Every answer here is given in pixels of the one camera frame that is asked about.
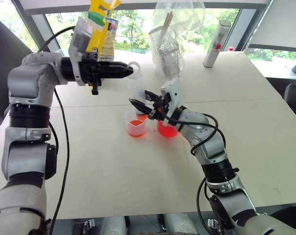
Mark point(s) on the yellow sponge package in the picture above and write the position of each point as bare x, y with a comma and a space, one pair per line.
96, 36

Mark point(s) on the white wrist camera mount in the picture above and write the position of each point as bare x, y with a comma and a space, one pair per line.
75, 44
173, 91

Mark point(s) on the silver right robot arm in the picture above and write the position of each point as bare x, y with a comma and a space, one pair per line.
211, 147

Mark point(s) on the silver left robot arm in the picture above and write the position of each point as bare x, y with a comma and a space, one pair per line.
28, 78

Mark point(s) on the clear cup of red liquid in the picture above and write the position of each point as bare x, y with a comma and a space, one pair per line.
167, 131

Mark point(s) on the clear plastic bag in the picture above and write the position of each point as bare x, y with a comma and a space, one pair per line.
187, 49

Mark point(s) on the wooden chopsticks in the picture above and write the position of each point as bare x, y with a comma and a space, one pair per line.
166, 24

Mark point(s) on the black chair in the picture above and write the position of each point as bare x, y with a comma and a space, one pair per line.
294, 98

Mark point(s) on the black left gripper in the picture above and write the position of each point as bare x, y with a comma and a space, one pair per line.
87, 68

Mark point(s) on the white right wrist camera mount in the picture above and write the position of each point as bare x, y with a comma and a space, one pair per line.
173, 91

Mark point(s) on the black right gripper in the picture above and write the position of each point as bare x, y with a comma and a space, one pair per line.
160, 110

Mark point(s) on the metal buckle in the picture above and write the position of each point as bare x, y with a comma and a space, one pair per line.
213, 224
87, 224

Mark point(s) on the small clear measuring cup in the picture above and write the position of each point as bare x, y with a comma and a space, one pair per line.
135, 127

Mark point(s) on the white cylindrical container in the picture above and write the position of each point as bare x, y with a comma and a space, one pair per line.
213, 49

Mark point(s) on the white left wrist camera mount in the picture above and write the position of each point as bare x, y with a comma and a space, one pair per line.
75, 44

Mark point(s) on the small red cap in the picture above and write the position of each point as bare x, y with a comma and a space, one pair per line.
231, 48

